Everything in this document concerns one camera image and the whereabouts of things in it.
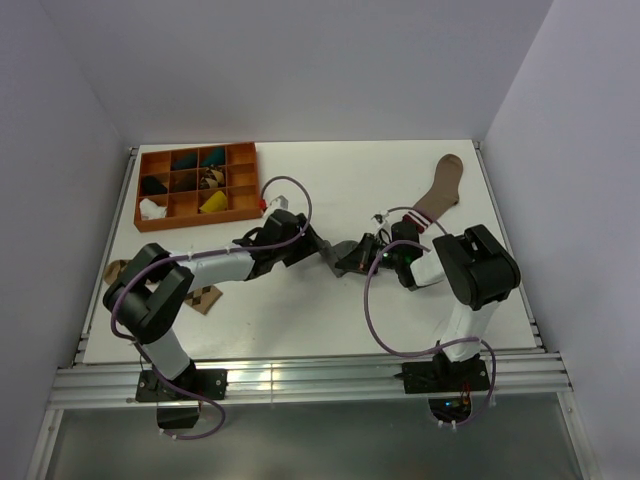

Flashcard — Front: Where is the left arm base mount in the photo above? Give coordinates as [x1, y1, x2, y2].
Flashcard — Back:
[134, 369, 228, 440]

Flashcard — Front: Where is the grey sock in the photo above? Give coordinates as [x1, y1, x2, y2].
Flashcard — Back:
[319, 240, 358, 278]

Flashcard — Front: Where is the dark brown rolled sock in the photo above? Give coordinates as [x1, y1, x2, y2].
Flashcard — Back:
[169, 170, 199, 193]

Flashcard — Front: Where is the tan argyle sock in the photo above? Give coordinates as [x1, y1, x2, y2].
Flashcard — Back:
[103, 260, 223, 315]

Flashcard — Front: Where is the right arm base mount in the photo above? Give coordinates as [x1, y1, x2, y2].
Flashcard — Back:
[395, 353, 490, 394]

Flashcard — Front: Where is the dark blue rolled sock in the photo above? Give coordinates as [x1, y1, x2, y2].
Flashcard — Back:
[171, 152, 198, 171]

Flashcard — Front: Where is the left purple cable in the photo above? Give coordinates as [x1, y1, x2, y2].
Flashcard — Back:
[109, 176, 314, 441]

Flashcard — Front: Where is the orange compartment tray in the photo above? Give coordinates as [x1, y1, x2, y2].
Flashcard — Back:
[134, 142, 262, 233]

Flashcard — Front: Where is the white sock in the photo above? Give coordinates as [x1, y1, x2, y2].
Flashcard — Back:
[138, 198, 167, 221]

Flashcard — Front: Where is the tan sock maroon striped cuff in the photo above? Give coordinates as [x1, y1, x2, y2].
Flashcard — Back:
[402, 154, 463, 233]

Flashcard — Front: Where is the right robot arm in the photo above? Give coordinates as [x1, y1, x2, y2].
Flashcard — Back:
[329, 220, 521, 390]

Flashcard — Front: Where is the brown argyle rolled sock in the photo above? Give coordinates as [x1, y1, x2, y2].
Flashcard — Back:
[199, 166, 226, 190]

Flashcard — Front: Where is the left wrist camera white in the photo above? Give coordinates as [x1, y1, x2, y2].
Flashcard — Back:
[260, 195, 289, 213]

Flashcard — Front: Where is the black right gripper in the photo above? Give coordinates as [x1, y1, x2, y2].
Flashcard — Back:
[336, 233, 403, 276]

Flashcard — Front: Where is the black sock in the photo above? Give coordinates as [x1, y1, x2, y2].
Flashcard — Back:
[140, 176, 168, 196]

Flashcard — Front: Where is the yellow rolled sock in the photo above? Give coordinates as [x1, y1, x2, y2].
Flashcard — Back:
[199, 191, 228, 214]

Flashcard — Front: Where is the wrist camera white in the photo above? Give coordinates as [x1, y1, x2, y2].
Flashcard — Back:
[260, 195, 289, 213]
[371, 210, 391, 236]

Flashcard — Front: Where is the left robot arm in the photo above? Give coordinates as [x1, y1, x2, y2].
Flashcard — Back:
[103, 209, 329, 399]

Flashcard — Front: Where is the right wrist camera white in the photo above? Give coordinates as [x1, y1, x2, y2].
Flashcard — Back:
[371, 210, 391, 236]

